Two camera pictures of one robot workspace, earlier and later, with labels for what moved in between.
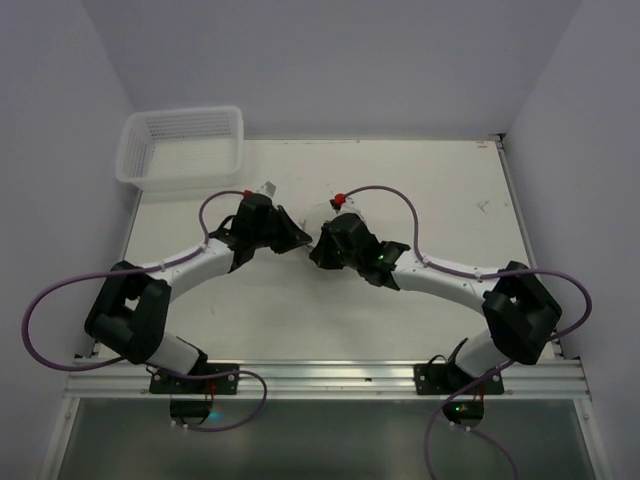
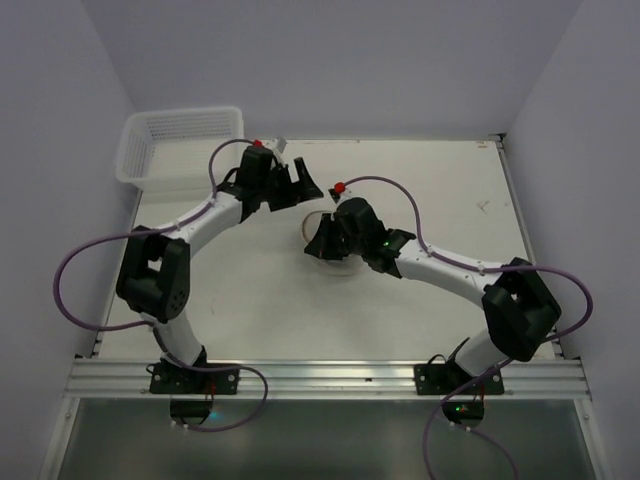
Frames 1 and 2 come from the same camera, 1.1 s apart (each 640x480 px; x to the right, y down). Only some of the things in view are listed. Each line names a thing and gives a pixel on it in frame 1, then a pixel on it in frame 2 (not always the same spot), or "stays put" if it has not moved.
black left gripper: [279, 228] → [282, 187]
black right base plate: [442, 379] stays put
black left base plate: [162, 383] stays put
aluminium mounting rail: [544, 378] stays put
